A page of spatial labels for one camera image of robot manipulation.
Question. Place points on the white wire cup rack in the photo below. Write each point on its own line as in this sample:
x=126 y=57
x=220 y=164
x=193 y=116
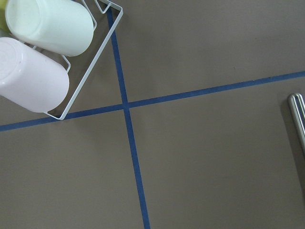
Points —
x=106 y=16

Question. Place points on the pink plastic cup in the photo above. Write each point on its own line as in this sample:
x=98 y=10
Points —
x=29 y=78

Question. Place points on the yellow plastic cup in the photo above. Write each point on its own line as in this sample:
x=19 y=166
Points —
x=3 y=24

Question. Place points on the steel muddler black tip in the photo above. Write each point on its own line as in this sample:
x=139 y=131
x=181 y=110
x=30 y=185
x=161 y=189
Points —
x=297 y=108

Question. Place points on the mint green plastic cup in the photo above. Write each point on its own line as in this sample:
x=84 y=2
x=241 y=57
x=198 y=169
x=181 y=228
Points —
x=61 y=26

